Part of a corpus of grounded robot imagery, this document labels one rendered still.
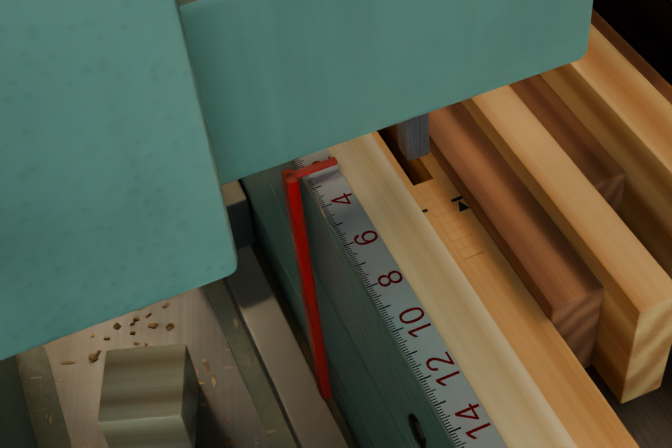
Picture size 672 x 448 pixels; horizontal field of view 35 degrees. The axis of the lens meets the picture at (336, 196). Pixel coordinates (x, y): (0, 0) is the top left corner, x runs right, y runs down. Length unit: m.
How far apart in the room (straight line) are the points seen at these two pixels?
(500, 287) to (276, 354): 0.17
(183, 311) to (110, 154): 0.30
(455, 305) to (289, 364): 0.17
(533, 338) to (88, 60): 0.18
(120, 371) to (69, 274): 0.22
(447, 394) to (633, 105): 0.13
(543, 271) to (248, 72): 0.13
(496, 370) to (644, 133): 0.10
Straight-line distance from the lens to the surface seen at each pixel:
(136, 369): 0.50
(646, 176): 0.39
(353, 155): 0.40
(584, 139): 0.41
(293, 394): 0.50
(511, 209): 0.39
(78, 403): 0.54
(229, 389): 0.52
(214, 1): 0.28
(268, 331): 0.52
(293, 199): 0.39
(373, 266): 0.36
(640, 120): 0.39
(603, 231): 0.37
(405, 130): 0.39
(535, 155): 0.39
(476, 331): 0.35
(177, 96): 0.25
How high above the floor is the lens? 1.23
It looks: 47 degrees down
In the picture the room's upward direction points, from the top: 7 degrees counter-clockwise
